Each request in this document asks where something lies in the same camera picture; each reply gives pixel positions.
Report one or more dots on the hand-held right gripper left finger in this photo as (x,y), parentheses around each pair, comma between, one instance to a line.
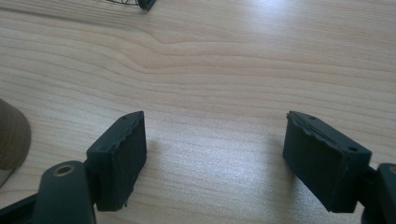
(120,168)

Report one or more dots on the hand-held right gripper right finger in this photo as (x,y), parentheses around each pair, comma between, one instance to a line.
(323,168)

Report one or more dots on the brown wooden round object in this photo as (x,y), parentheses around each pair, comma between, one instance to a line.
(12,137)

